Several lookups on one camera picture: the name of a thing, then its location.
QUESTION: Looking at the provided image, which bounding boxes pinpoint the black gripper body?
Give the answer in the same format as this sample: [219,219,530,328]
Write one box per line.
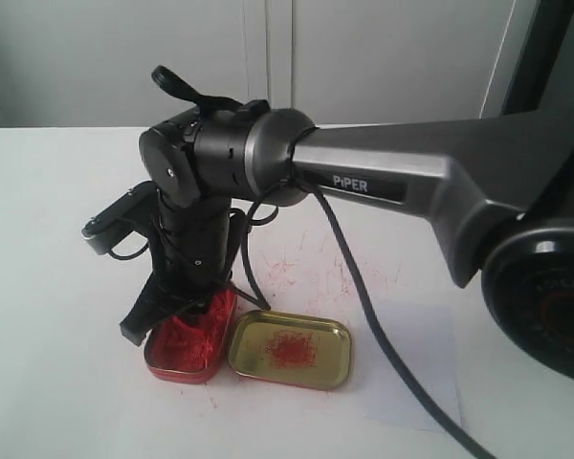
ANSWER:
[147,190,231,296]

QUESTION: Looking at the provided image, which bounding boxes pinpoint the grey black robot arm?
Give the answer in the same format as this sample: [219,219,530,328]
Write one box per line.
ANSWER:
[121,66,574,380]

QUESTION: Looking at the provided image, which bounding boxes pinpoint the red ink tin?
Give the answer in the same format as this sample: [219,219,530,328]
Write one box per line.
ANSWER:
[143,290,237,384]

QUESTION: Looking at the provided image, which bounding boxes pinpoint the gold tin lid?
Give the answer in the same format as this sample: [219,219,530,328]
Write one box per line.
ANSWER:
[227,311,353,391]

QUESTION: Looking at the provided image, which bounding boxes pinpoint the white paper sheet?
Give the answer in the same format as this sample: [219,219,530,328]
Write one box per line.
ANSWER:
[334,296,464,431]

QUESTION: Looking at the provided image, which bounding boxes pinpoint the white cabinet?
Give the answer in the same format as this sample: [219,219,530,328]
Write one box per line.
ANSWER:
[0,1,531,127]

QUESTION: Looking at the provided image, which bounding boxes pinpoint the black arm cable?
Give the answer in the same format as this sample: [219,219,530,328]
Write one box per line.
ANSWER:
[238,176,503,459]

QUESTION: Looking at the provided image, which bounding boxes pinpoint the dark vertical post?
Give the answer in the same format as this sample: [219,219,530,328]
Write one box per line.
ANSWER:
[500,0,574,115]

